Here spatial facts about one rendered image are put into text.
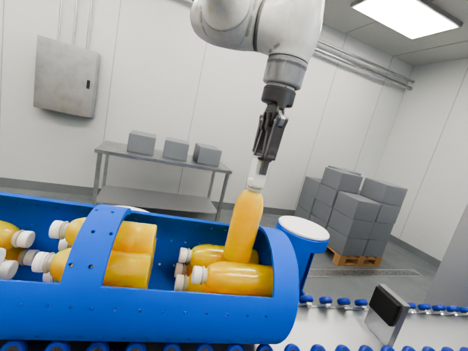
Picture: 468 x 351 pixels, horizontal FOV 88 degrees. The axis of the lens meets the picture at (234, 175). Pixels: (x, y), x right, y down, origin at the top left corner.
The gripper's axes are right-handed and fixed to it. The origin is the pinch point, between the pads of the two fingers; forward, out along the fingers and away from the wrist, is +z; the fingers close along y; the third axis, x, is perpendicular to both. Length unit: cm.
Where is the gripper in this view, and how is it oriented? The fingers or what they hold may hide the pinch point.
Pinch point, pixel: (258, 172)
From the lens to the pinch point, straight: 59.8
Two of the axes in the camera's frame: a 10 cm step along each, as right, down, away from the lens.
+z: -2.3, 9.5, 2.0
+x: -9.5, -1.8, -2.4
